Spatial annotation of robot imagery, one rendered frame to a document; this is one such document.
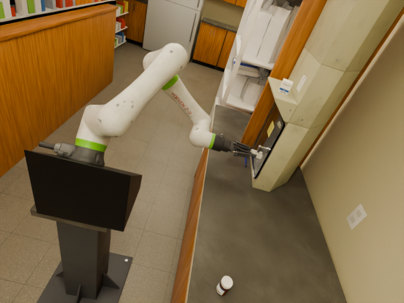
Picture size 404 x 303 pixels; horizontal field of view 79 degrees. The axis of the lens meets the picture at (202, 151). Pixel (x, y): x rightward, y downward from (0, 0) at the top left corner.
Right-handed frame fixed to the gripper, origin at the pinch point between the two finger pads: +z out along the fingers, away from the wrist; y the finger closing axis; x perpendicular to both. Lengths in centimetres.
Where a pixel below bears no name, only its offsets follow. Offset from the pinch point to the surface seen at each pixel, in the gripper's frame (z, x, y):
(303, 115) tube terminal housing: 10.5, -32.3, -5.3
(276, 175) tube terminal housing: 15.2, 7.1, -5.3
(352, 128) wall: 49, -26, 13
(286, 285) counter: 18, 20, -61
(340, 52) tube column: 11, -63, -5
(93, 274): -71, 78, -50
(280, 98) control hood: -3.2, -36.5, -4.1
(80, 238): -78, 44, -51
